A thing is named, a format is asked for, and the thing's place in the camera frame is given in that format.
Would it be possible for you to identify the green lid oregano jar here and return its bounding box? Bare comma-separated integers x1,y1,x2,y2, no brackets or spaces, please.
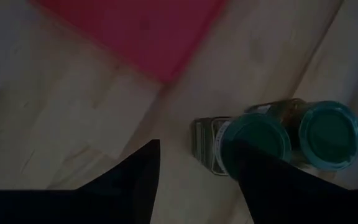
191,112,293,181
244,98,358,172

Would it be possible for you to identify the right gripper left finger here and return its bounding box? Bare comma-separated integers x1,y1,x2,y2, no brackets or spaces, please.
0,139,162,224

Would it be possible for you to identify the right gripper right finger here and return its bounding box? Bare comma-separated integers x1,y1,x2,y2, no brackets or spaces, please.
232,140,358,224

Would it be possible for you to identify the red plastic bin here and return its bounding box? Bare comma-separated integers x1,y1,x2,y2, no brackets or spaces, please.
31,0,228,84

